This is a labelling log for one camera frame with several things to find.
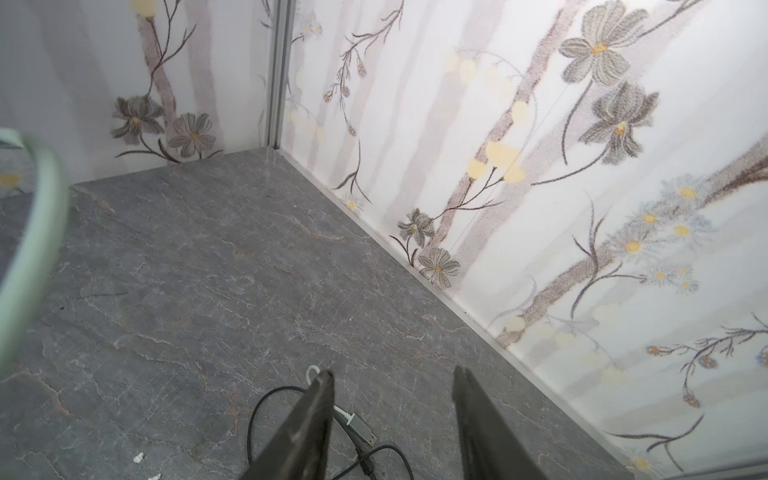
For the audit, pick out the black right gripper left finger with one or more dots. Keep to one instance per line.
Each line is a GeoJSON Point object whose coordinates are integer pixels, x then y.
{"type": "Point", "coordinates": [299, 447]}

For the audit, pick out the mint green over-ear headphones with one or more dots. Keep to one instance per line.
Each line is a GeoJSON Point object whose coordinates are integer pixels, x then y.
{"type": "Point", "coordinates": [26, 281]}

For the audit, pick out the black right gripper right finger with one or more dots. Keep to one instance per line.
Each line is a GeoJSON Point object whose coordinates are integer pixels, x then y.
{"type": "Point", "coordinates": [489, 448]}

